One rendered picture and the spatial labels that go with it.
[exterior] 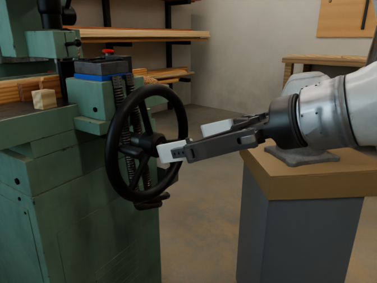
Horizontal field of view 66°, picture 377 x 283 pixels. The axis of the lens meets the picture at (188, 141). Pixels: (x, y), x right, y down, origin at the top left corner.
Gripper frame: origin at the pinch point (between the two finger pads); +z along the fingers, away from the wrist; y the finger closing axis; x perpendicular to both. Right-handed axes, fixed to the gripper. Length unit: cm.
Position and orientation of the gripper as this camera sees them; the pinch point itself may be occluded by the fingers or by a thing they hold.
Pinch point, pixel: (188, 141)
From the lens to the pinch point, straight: 51.7
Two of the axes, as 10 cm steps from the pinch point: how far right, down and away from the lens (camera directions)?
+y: -5.6, 2.8, -7.8
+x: 2.9, 9.5, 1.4
